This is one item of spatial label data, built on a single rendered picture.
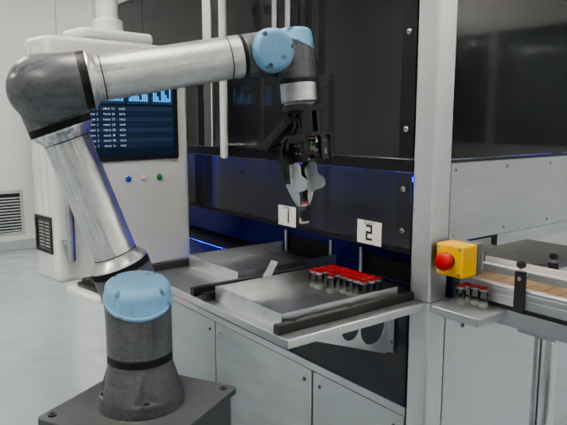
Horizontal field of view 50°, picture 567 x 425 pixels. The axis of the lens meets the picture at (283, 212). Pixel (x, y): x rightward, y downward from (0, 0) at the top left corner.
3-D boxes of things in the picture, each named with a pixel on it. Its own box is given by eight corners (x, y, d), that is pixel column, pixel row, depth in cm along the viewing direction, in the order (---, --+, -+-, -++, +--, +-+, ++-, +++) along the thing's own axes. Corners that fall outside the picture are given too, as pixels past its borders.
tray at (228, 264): (282, 250, 197) (282, 240, 196) (336, 266, 176) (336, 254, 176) (189, 266, 176) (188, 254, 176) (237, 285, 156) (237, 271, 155)
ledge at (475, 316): (467, 302, 148) (467, 294, 148) (515, 315, 138) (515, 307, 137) (430, 313, 139) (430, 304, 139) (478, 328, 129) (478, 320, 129)
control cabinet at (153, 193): (163, 251, 234) (157, 42, 222) (193, 259, 220) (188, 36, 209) (33, 274, 199) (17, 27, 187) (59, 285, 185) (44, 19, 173)
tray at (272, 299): (324, 277, 163) (325, 265, 162) (396, 300, 142) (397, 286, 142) (215, 300, 143) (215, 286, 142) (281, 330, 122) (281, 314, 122)
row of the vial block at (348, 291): (321, 283, 157) (321, 266, 156) (369, 299, 143) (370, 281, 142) (314, 284, 155) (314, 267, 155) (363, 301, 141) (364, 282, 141)
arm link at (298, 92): (272, 85, 126) (301, 85, 131) (274, 108, 126) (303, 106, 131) (296, 81, 120) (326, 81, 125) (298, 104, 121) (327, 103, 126)
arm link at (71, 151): (117, 347, 114) (-8, 66, 101) (113, 322, 128) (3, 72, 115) (177, 321, 117) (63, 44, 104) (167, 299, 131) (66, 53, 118)
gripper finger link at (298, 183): (303, 207, 123) (303, 162, 123) (284, 207, 128) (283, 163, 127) (315, 207, 125) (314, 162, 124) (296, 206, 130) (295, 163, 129)
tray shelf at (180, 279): (272, 254, 201) (272, 249, 201) (445, 304, 146) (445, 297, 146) (137, 276, 172) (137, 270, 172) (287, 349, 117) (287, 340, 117)
